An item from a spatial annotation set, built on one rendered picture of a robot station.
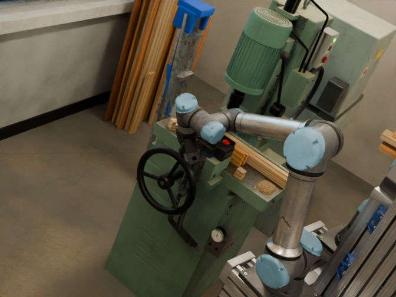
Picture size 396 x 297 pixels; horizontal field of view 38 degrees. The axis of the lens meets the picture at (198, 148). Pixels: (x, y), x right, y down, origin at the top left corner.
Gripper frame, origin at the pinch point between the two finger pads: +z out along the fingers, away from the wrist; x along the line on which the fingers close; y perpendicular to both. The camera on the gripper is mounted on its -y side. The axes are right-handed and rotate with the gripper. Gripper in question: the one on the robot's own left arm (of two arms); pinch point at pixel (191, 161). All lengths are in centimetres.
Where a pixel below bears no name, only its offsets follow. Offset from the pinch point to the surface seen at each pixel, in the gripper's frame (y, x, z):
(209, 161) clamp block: 1.7, -7.5, 5.6
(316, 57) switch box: 34, -66, -1
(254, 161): 5.3, -28.4, 21.8
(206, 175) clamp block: -1.2, -5.2, 11.1
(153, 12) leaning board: 157, -19, 67
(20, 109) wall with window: 125, 75, 88
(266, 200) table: -16.1, -25.5, 17.0
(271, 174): -2.6, -33.2, 22.6
